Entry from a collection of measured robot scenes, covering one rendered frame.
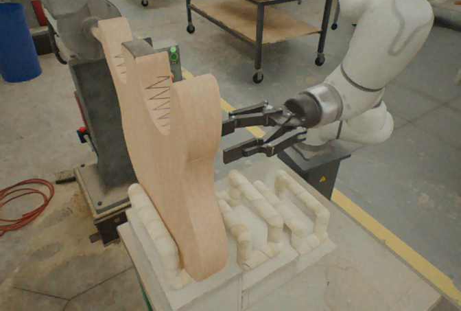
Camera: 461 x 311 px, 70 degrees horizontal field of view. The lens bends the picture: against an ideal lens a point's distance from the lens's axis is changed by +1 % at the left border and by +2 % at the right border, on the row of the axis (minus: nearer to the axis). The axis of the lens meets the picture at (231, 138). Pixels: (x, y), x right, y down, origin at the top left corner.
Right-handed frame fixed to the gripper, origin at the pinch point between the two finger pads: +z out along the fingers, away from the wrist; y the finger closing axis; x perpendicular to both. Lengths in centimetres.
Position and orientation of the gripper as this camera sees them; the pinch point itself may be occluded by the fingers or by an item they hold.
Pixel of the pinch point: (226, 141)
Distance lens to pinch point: 61.8
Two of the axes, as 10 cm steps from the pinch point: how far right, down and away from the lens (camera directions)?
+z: -8.5, 3.2, -4.3
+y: -5.3, -5.0, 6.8
